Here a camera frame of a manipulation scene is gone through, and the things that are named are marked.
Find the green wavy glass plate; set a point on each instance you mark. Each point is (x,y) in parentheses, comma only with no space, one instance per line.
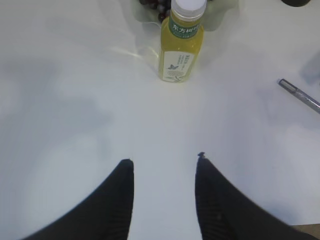
(212,18)

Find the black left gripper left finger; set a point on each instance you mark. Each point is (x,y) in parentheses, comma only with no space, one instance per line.
(104,215)

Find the purple grape bunch with leaf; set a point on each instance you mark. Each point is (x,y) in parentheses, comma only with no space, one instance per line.
(162,7)

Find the silver glitter pen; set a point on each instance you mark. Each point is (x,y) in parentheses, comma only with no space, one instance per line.
(300,95)

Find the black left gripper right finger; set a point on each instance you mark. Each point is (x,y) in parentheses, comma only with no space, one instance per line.
(225,213)

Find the yellow tea bottle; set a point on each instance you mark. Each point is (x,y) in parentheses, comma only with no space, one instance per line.
(181,39)

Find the black mesh pen holder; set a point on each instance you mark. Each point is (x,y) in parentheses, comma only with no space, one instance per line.
(296,3)

